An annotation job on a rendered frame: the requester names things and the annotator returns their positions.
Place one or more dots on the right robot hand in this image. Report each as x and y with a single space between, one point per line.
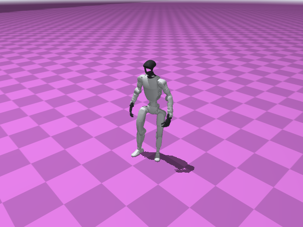
132 105

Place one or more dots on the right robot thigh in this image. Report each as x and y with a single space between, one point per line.
141 120

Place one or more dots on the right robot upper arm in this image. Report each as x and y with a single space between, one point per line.
139 84

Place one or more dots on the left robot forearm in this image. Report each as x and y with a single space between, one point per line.
170 106

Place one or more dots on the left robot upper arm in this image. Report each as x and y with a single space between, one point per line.
163 84

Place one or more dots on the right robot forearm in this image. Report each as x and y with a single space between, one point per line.
134 98

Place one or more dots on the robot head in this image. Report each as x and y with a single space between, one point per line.
150 64

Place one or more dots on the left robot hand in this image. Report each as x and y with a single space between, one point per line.
167 121

